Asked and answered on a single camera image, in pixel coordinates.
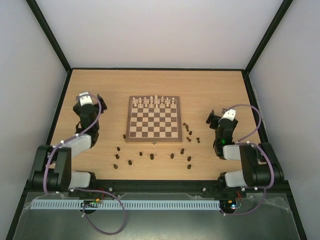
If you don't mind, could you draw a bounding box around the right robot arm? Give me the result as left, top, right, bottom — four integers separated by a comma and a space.
206, 109, 285, 196

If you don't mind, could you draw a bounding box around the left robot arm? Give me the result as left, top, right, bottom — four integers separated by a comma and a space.
28, 92, 107, 193

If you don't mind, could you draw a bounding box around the wooden chess board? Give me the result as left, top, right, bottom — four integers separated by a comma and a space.
125, 95, 183, 143

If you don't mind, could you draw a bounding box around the white king piece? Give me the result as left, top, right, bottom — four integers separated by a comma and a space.
154, 95, 159, 104

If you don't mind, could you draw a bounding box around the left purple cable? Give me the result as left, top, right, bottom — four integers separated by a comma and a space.
42, 94, 126, 235

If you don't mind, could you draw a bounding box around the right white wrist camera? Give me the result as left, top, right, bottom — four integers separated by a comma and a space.
221, 108, 236, 121

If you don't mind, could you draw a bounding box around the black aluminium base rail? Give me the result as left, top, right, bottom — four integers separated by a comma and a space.
68, 179, 247, 198

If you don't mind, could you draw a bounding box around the grey slotted cable duct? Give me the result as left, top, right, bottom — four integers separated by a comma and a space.
30, 199, 221, 211

